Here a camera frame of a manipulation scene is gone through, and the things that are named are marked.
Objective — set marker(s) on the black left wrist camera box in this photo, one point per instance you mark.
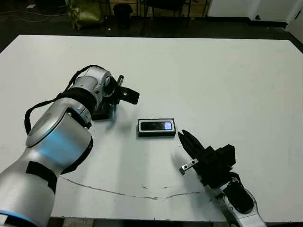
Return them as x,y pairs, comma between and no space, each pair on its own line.
130,95

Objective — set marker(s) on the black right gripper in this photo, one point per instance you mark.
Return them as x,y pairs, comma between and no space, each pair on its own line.
210,170

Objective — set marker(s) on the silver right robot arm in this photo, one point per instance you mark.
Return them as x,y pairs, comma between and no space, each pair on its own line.
239,198

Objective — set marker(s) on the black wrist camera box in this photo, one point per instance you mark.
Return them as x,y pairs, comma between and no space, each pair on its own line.
130,95
227,156

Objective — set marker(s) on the white paper sheet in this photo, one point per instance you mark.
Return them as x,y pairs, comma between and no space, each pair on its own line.
30,6

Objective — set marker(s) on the black chair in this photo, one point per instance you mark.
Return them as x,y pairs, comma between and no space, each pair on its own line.
165,4

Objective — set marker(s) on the black trash bin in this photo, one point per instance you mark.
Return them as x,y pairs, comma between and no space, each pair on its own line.
122,15

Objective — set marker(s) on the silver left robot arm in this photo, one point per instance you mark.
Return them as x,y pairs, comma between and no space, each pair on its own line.
54,142

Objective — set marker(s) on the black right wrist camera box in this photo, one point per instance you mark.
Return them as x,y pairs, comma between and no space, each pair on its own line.
227,156

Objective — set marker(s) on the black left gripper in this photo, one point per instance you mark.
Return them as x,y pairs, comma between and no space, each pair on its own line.
117,94

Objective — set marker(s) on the black camera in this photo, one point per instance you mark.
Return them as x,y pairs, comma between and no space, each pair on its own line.
154,125

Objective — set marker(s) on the black box base white insert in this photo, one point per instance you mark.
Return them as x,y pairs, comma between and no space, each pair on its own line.
156,134

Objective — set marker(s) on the crinkled plastic bag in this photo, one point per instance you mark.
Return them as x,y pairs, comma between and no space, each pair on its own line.
87,14

